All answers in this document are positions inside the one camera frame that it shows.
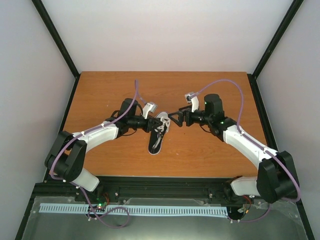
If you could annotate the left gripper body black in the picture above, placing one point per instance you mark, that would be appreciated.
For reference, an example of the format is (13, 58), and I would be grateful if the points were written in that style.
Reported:
(150, 121)

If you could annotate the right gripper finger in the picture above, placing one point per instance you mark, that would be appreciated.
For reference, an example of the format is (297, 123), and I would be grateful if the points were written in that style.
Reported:
(185, 109)
(177, 117)

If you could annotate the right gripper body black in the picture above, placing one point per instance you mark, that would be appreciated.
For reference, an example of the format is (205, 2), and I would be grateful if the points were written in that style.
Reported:
(190, 121)

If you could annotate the black white canvas sneaker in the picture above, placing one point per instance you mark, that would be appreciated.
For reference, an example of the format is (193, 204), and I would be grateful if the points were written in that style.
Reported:
(153, 137)

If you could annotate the white shoelace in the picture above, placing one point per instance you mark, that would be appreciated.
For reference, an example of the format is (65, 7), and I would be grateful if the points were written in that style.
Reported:
(160, 135)

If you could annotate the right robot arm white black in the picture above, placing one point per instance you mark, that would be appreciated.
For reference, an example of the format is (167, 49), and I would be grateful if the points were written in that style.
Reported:
(276, 174)

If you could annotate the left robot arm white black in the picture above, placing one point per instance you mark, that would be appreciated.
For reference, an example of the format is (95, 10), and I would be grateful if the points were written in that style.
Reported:
(66, 157)

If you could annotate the small circuit board with led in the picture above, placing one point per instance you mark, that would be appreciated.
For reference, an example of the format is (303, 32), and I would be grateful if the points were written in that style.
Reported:
(103, 203)

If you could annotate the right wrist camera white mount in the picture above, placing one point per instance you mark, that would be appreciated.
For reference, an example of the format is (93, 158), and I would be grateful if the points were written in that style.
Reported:
(192, 99)

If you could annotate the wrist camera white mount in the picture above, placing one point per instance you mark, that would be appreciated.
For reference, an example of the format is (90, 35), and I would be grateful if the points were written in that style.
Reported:
(192, 99)
(149, 107)

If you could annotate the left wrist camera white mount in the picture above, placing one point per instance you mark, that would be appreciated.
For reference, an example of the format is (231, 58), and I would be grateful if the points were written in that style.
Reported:
(149, 107)

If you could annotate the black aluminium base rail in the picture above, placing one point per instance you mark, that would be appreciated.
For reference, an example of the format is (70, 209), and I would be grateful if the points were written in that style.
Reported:
(115, 189)

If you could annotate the left black frame post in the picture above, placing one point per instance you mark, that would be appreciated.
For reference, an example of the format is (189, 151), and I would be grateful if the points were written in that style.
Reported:
(46, 19)

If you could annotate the black frame post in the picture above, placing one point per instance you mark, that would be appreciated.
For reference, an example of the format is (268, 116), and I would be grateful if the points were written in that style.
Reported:
(280, 31)
(46, 19)

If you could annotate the light blue slotted cable duct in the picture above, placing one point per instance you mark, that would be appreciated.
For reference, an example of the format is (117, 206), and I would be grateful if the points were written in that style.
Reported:
(136, 210)

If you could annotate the right black frame post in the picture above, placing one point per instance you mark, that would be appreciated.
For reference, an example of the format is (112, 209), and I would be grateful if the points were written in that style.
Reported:
(280, 31)

